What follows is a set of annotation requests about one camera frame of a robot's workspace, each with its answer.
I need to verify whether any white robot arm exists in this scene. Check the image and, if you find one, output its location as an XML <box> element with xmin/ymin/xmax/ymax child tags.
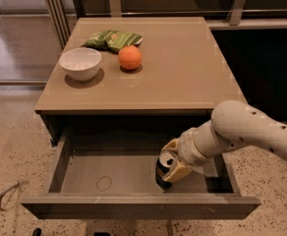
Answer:
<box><xmin>155</xmin><ymin>100</ymin><xmax>287</xmax><ymax>189</ymax></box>

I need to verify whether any grey cabinet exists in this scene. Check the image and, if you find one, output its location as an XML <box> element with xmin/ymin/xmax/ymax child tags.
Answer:
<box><xmin>35</xmin><ymin>17</ymin><xmax>244</xmax><ymax>140</ymax></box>

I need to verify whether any green chip bag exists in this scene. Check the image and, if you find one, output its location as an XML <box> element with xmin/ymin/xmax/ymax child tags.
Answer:
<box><xmin>85</xmin><ymin>29</ymin><xmax>143</xmax><ymax>53</ymax></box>

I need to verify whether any orange fruit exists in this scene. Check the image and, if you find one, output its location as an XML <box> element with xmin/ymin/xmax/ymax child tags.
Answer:
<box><xmin>118</xmin><ymin>45</ymin><xmax>142</xmax><ymax>70</ymax></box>

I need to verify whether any blue pepsi can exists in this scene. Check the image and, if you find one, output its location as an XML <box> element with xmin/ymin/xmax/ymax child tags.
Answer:
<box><xmin>155</xmin><ymin>151</ymin><xmax>176</xmax><ymax>191</ymax></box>

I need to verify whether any white bowl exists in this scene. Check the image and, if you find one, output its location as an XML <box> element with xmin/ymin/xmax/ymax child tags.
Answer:
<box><xmin>59</xmin><ymin>47</ymin><xmax>102</xmax><ymax>82</ymax></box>

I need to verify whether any grey cable on floor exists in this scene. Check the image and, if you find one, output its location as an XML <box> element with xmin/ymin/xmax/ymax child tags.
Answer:
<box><xmin>0</xmin><ymin>181</ymin><xmax>21</xmax><ymax>211</ymax></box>

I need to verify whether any metal window frame rail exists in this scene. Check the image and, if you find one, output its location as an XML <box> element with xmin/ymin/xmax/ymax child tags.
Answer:
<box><xmin>45</xmin><ymin>0</ymin><xmax>287</xmax><ymax>44</ymax></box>

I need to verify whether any open grey top drawer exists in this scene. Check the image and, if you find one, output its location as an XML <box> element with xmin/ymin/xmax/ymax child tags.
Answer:
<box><xmin>22</xmin><ymin>130</ymin><xmax>260</xmax><ymax>219</ymax></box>

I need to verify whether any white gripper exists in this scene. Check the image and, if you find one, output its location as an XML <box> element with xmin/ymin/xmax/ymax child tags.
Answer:
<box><xmin>160</xmin><ymin>127</ymin><xmax>211</xmax><ymax>183</ymax></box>

